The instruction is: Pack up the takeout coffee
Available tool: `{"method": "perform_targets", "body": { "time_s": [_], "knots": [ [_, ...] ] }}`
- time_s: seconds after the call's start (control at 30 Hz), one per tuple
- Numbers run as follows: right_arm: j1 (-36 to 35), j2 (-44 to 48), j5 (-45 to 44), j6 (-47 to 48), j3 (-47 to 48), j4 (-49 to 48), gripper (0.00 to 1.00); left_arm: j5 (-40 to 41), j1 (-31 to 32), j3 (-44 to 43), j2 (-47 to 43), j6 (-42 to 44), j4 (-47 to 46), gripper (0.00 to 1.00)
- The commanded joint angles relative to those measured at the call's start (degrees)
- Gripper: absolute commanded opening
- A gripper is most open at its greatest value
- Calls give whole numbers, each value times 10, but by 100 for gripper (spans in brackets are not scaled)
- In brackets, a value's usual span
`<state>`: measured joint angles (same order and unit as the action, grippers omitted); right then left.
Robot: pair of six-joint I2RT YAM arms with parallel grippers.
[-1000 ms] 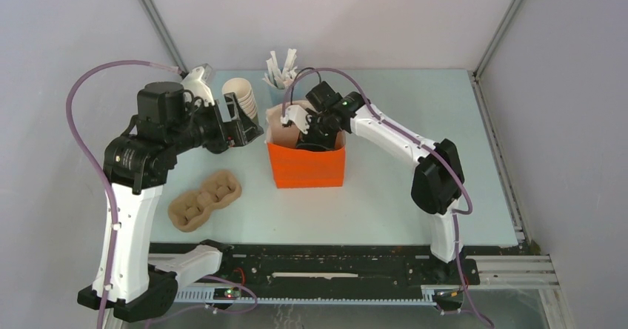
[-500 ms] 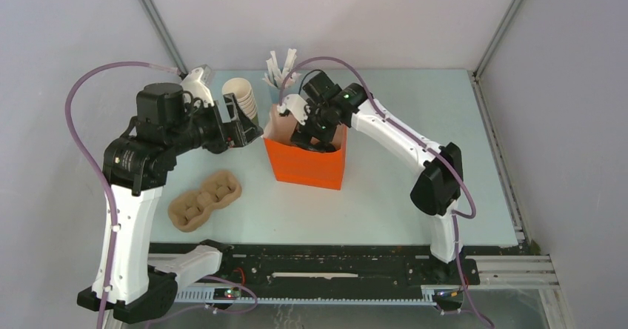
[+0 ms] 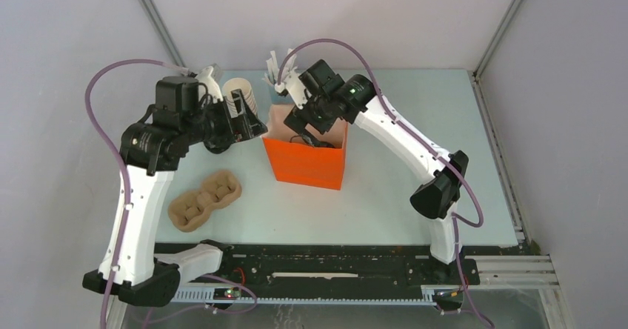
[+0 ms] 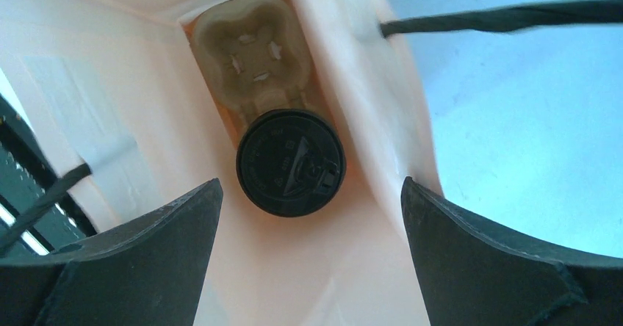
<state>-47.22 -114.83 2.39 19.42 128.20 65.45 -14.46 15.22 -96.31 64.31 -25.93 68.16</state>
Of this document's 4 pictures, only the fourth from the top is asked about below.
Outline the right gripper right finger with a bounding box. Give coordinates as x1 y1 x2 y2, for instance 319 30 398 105
401 177 622 325

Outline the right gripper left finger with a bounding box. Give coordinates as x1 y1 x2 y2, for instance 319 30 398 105
1 179 223 325

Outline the orange paper bag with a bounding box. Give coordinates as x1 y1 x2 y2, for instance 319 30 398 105
0 0 623 326

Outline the brown cardboard cup carrier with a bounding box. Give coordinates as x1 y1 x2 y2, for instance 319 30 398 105
190 0 312 125

